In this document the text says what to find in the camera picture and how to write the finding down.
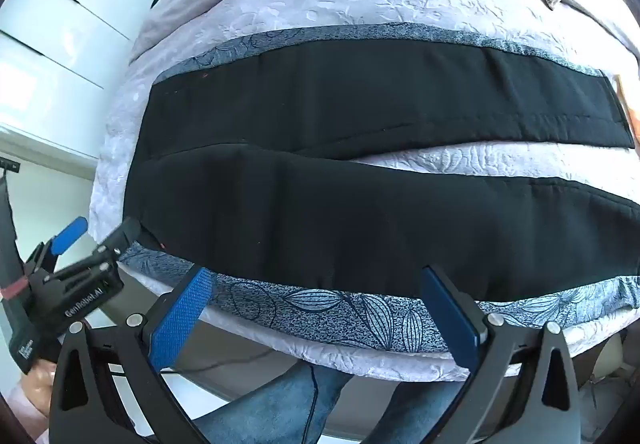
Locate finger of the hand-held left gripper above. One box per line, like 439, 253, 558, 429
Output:
27, 217, 89, 275
90, 217, 143, 269

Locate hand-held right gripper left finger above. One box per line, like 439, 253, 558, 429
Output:
48, 268, 221, 444

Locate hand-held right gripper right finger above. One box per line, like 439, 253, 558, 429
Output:
421, 265, 583, 444

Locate black pants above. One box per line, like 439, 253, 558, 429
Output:
124, 40, 640, 299

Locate person's left hand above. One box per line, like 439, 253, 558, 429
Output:
17, 361, 57, 412

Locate person's right leg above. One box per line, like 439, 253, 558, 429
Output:
370, 379, 468, 444

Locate person's leg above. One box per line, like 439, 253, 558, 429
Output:
370, 379, 468, 444
192, 361, 353, 444

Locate grey leaf-patterned cloth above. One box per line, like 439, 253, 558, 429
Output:
120, 24, 640, 355

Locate person's left leg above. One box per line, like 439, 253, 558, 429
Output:
192, 361, 353, 444

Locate beige chair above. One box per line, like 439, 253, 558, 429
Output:
575, 329, 632, 392

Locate white wardrobe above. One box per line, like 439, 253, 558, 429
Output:
0, 0, 176, 159

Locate lavender embossed blanket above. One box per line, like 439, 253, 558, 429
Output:
87, 0, 640, 382

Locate grey bed frame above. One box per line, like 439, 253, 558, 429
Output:
120, 269, 471, 440

